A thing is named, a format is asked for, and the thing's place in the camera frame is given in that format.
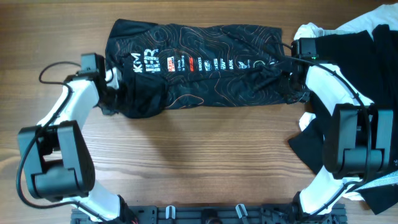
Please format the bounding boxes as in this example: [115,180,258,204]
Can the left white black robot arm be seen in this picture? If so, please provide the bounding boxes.
[16,67,134,223]

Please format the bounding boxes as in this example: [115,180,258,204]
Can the white garment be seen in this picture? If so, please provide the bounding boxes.
[294,3,397,203]

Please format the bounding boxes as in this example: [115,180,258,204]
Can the black orange printed cycling jersey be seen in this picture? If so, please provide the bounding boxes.
[100,19,287,118]

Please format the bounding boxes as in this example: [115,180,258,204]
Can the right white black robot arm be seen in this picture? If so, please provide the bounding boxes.
[288,64,393,220]

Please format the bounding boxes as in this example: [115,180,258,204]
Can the black garment pile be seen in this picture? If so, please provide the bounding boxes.
[287,24,398,215]

